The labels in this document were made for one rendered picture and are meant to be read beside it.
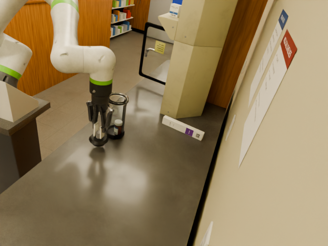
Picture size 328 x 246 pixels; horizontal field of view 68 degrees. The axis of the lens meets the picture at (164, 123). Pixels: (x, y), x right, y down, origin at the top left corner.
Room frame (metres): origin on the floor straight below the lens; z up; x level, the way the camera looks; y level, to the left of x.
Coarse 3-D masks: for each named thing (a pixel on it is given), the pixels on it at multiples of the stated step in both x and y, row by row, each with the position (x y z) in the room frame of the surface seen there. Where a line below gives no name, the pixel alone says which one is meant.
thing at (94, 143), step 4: (96, 132) 0.89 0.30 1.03; (92, 136) 0.89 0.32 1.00; (96, 136) 0.89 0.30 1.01; (104, 136) 0.91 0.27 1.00; (92, 140) 0.87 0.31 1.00; (96, 140) 0.87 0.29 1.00; (100, 140) 0.88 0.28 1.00; (104, 140) 0.88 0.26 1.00; (96, 144) 0.85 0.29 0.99; (100, 144) 0.86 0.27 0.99
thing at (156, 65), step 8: (152, 32) 1.72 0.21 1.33; (160, 32) 1.70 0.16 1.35; (152, 40) 1.72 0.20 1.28; (160, 40) 1.70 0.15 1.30; (168, 40) 1.68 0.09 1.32; (152, 48) 1.72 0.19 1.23; (160, 48) 1.70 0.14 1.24; (168, 48) 1.67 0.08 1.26; (152, 56) 1.71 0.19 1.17; (160, 56) 1.69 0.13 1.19; (168, 56) 1.67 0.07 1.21; (144, 64) 1.73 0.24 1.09; (152, 64) 1.71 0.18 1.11; (160, 64) 1.69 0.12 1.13; (168, 64) 1.67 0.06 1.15; (144, 72) 1.73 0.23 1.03; (152, 72) 1.71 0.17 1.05; (160, 72) 1.68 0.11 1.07; (160, 80) 1.68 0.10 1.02
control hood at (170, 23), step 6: (162, 18) 1.36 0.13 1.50; (168, 18) 1.36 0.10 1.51; (174, 18) 1.40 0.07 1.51; (162, 24) 1.36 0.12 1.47; (168, 24) 1.35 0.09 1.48; (174, 24) 1.34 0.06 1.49; (168, 30) 1.35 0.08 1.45; (174, 30) 1.34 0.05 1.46; (168, 36) 1.35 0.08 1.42; (174, 36) 1.34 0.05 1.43
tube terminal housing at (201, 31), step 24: (192, 0) 1.33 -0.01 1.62; (216, 0) 1.35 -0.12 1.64; (192, 24) 1.32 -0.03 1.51; (216, 24) 1.37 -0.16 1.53; (192, 48) 1.31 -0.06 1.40; (216, 48) 1.40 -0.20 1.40; (168, 72) 1.34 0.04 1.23; (192, 72) 1.33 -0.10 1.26; (168, 96) 1.33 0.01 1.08; (192, 96) 1.36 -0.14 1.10
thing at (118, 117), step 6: (114, 96) 1.06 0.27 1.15; (120, 96) 1.07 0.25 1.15; (126, 96) 1.06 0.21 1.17; (108, 102) 1.00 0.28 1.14; (114, 102) 0.97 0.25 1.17; (120, 102) 0.98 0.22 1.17; (114, 108) 0.98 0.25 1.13; (120, 108) 0.99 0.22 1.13; (114, 114) 0.98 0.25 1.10; (120, 114) 0.99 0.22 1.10; (114, 120) 0.98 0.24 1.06; (120, 120) 0.99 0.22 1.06; (108, 126) 0.99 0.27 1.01; (114, 126) 0.98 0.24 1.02; (120, 126) 0.99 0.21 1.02; (108, 132) 0.99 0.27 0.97; (114, 132) 0.98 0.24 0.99; (120, 132) 1.00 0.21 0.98
